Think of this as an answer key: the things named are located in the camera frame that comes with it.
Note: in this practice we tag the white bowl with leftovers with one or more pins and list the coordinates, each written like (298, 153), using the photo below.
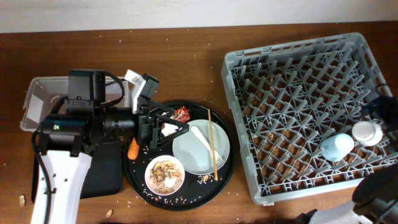
(164, 175)

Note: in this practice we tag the red snack wrapper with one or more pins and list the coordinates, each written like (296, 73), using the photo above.
(182, 115)

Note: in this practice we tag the peanut on table bottom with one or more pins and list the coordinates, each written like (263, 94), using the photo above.
(109, 213)

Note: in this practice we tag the round black tray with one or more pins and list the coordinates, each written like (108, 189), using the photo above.
(194, 192)

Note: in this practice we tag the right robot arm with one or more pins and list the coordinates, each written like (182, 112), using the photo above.
(374, 201)

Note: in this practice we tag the grey dishwasher rack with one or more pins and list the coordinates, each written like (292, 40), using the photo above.
(287, 98)

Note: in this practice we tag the grey plate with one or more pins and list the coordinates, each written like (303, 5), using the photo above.
(194, 155)

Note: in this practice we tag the peanut on table left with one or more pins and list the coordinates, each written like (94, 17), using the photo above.
(21, 201)

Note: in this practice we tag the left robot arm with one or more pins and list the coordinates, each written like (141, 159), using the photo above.
(99, 106)

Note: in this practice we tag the white plastic fork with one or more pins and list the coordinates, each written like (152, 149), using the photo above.
(200, 135)

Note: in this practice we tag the orange carrot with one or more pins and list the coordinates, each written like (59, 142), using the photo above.
(133, 151)

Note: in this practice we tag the peanut on table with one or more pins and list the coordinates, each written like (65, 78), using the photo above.
(109, 213)
(21, 201)

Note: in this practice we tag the black rectangular tray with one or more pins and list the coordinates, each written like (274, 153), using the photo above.
(105, 176)

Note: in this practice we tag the clear plastic bin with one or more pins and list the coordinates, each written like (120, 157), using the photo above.
(45, 92)

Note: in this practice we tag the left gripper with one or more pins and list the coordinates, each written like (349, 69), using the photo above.
(146, 137)

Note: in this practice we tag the white tissue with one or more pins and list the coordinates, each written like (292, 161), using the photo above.
(168, 129)

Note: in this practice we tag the wooden chopstick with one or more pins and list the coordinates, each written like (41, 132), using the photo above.
(212, 146)

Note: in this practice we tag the small white cup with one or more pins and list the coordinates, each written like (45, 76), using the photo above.
(367, 133)

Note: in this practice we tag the light blue cup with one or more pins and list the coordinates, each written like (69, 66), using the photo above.
(337, 147)

